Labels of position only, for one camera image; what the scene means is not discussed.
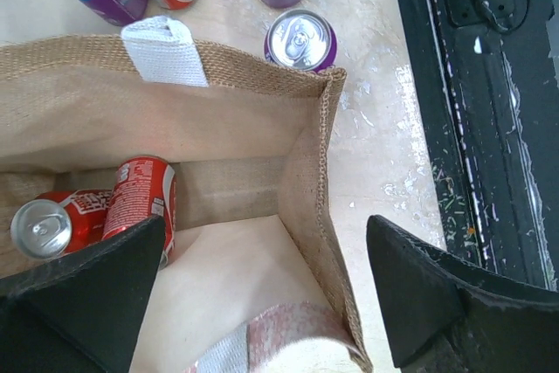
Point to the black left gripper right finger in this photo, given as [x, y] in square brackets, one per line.
[443, 314]

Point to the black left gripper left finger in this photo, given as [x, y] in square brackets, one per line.
[82, 312]

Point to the brown canvas tote bag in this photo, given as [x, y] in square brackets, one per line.
[256, 269]

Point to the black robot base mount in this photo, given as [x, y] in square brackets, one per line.
[486, 76]

